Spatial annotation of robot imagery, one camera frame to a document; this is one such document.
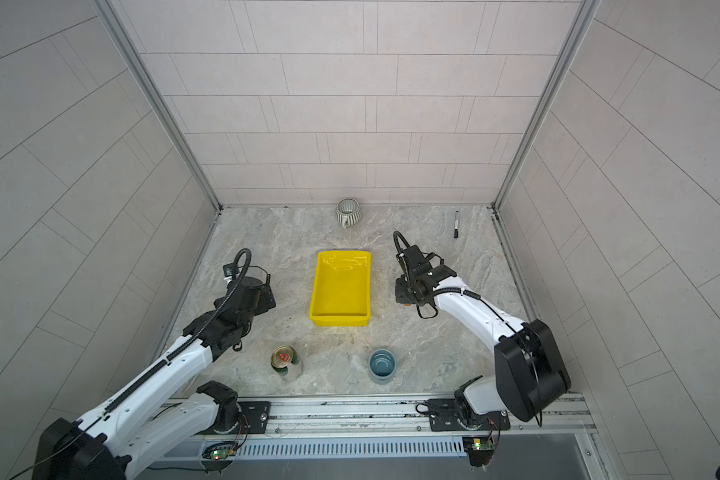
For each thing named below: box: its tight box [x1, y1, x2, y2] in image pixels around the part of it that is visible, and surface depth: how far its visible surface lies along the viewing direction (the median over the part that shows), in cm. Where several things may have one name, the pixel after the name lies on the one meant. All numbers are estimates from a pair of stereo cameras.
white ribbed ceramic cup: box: [336, 198, 361, 229], surface depth 108 cm
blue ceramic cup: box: [369, 348, 397, 380], surface depth 80 cm
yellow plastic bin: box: [309, 250, 372, 327], surface depth 93 cm
